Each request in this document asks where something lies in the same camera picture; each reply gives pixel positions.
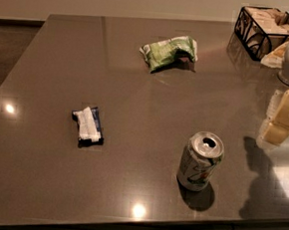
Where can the blue rxbar blueberry wrapper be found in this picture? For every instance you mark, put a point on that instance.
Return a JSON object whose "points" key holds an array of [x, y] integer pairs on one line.
{"points": [[89, 126]]}

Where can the green chip bag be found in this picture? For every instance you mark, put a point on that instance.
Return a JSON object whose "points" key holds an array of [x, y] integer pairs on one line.
{"points": [[163, 53]]}

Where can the black wire basket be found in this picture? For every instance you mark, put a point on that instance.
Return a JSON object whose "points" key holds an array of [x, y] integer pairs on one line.
{"points": [[261, 30]]}

